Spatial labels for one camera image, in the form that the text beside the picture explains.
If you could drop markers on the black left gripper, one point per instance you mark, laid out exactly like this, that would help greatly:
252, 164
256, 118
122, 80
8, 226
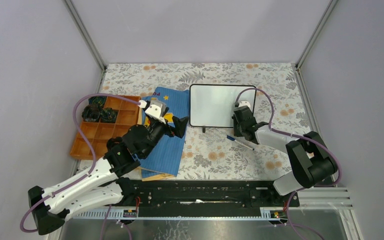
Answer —
180, 126

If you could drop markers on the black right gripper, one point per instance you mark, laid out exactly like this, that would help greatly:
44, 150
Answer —
235, 122

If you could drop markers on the blue capped whiteboard marker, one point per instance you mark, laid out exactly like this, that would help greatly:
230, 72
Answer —
233, 139

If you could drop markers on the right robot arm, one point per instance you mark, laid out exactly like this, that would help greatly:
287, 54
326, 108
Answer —
309, 160

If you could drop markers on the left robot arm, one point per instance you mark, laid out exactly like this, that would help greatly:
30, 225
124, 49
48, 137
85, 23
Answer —
104, 182

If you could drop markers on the black framed whiteboard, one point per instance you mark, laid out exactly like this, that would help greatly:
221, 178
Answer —
212, 105

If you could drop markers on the blue pikachu cloth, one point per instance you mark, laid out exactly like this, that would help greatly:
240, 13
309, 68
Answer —
164, 160

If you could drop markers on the floral tablecloth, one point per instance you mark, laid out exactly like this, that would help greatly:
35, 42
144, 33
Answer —
209, 155

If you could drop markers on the dark rolled fabric middle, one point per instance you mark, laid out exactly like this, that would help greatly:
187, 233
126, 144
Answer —
108, 115

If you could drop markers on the dark rolled fabric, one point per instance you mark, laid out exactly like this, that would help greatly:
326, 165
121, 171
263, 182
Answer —
108, 115
97, 100
91, 113

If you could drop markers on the wooden compartment tray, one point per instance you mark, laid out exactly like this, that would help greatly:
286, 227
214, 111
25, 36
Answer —
98, 133

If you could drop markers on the dark rolled fabric top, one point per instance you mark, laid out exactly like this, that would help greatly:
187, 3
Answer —
97, 100

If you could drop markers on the dark rolled fabric left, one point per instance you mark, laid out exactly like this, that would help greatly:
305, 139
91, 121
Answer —
91, 113

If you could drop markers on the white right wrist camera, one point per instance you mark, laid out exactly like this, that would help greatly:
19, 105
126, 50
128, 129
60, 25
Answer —
244, 103

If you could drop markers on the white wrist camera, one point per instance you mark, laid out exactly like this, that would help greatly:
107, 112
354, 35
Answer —
156, 109
244, 103

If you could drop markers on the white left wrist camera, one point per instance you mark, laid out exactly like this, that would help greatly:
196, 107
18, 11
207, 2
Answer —
156, 109

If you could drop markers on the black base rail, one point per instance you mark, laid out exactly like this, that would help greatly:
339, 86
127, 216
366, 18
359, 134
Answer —
205, 198

